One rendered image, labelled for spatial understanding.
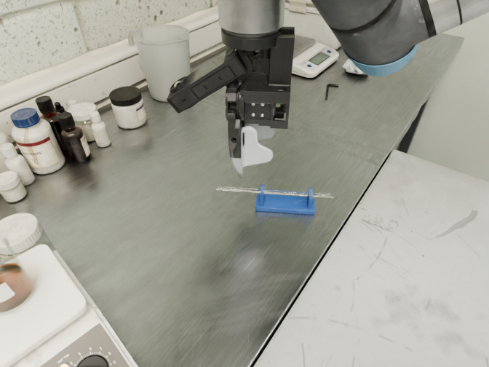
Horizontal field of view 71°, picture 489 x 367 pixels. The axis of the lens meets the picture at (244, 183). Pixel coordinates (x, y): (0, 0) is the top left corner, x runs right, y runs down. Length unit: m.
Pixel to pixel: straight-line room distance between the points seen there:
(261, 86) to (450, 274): 0.38
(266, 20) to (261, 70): 0.07
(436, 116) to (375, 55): 1.23
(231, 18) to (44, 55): 0.55
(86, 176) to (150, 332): 0.35
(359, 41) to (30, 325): 0.44
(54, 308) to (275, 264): 0.28
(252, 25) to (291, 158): 0.36
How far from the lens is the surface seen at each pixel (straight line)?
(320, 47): 1.15
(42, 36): 0.88
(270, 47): 0.42
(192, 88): 0.45
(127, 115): 0.80
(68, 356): 0.43
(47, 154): 0.73
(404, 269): 0.56
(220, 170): 0.66
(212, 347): 0.46
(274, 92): 0.43
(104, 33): 0.95
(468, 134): 1.64
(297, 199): 0.59
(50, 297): 0.44
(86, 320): 0.43
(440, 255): 0.60
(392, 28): 0.40
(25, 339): 0.42
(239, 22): 0.40
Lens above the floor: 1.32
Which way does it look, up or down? 42 degrees down
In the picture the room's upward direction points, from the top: straight up
